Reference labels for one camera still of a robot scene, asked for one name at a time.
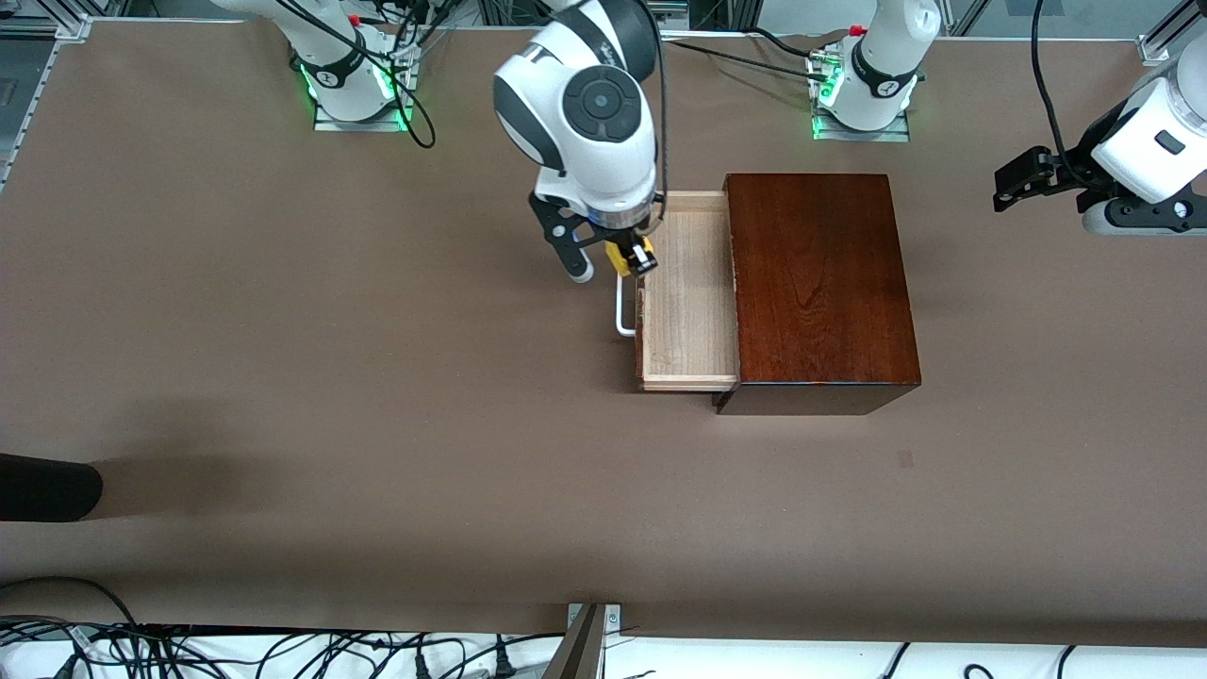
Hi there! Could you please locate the dark brown wooden cabinet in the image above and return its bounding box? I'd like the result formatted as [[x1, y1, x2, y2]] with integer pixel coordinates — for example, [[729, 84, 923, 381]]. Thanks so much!
[[715, 174, 922, 416]]

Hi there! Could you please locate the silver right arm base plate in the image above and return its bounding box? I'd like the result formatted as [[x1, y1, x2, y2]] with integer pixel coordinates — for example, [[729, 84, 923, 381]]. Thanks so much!
[[313, 55, 416, 133]]

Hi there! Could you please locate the aluminium frame profile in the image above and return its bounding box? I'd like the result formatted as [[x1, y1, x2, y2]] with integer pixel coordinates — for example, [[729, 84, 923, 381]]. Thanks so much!
[[1136, 0, 1199, 66], [0, 0, 91, 41]]

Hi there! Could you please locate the yellow cube block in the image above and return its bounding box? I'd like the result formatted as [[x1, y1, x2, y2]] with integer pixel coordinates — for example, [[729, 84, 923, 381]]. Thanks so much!
[[604, 241, 652, 277]]

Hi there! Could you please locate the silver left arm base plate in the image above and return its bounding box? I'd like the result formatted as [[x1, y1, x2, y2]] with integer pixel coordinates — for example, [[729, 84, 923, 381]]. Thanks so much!
[[811, 102, 912, 143]]

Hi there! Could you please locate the light wooden drawer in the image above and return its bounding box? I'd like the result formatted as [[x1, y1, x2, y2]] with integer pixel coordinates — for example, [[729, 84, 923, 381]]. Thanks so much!
[[634, 190, 742, 394]]

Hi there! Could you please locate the black cylindrical object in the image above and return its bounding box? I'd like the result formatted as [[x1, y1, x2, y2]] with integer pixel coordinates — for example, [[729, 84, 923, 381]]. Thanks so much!
[[0, 453, 104, 522]]

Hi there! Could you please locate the black base power cable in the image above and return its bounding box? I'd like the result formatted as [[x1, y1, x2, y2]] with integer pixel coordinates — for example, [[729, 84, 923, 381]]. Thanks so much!
[[658, 26, 833, 75]]

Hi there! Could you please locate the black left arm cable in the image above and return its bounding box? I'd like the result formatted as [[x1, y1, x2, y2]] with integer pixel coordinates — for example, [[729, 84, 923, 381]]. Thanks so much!
[[1030, 0, 1082, 173]]

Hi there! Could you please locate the white metal drawer handle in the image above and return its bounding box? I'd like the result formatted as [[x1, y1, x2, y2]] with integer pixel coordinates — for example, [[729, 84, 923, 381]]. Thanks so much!
[[614, 272, 643, 339]]

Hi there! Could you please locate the silver corner bracket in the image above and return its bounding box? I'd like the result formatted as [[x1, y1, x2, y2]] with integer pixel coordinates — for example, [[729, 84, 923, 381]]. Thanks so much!
[[567, 604, 622, 638]]

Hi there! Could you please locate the aluminium frame post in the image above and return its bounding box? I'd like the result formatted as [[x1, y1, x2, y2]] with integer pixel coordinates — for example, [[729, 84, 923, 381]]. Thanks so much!
[[541, 605, 605, 679]]

